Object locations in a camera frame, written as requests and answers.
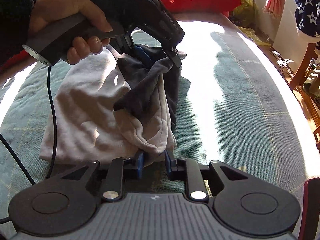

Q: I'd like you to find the grey and black sweatshirt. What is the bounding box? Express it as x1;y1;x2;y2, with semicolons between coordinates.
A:
39;44;188;168

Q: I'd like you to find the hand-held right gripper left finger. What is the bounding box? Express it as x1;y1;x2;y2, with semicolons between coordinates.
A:
61;152;145;201

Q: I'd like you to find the person's left hand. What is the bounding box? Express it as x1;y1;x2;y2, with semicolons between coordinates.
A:
28;0;113;65

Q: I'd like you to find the green plaid blanket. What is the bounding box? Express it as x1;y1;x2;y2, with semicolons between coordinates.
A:
0;29;320;240

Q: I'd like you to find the wooden chair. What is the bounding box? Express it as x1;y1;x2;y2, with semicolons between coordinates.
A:
287;41;320;92

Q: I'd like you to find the olive patterned cloth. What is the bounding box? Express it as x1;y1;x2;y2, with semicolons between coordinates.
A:
303;64;320;94

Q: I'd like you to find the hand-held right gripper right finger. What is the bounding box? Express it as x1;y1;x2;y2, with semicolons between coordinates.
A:
164;149;248;202

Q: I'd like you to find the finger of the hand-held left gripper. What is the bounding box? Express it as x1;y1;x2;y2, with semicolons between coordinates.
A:
160;44;183;68
115;34;153;67

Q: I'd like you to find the black cable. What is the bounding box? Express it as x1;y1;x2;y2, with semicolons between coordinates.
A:
0;65;57;224

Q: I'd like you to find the yellow plastic bag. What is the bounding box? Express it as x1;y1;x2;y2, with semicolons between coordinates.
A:
230;0;272;47

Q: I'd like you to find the navy star-print garment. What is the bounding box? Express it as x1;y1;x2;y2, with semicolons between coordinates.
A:
289;0;320;44

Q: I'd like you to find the person's left forearm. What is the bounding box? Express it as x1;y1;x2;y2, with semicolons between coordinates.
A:
0;0;45;67

